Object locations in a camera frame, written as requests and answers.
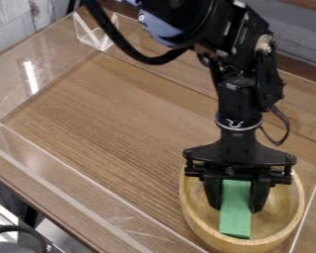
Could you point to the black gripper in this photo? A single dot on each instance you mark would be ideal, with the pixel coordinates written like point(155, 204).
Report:
point(237, 157)

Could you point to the green rectangular block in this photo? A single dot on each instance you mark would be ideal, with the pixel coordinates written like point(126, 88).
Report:
point(235, 214)

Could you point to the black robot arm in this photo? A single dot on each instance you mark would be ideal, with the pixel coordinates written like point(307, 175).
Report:
point(233, 40)

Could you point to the brown wooden bowl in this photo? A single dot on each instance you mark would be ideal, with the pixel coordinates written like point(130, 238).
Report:
point(273, 224)

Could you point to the clear acrylic corner bracket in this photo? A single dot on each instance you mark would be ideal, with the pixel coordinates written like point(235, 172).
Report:
point(92, 37)

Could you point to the clear acrylic tray wall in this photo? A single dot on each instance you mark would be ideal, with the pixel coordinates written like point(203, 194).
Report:
point(94, 128)

